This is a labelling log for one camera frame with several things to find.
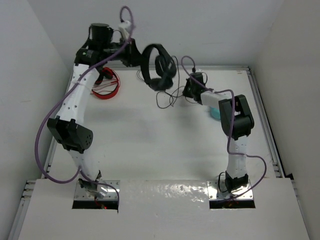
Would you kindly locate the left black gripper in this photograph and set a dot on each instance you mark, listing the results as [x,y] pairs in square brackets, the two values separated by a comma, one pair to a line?
[133,57]

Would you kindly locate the red headphones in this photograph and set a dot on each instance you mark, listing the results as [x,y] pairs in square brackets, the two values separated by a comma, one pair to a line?
[107,85]

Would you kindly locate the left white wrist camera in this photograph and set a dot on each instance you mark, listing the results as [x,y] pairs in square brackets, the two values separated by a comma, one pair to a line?
[125,29]

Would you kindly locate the black wired headphones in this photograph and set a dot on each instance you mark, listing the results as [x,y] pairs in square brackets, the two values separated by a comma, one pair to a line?
[166,68]

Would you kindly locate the teal cat ear headphones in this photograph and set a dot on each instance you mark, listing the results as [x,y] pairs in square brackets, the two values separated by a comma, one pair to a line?
[215,113]

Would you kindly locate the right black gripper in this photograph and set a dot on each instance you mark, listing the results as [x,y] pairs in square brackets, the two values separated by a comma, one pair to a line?
[185,92]

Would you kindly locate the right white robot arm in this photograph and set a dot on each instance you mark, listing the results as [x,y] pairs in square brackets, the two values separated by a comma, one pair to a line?
[236,122]

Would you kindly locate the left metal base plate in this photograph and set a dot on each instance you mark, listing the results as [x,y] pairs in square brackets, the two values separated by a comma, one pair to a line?
[85,191]

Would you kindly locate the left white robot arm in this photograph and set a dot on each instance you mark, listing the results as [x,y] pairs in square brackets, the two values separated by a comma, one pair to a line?
[68,127]

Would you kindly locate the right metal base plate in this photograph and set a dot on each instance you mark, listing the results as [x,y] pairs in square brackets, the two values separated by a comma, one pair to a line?
[216,193]

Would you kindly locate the metal base plate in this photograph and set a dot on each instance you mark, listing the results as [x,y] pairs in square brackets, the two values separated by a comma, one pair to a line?
[216,193]
[85,191]

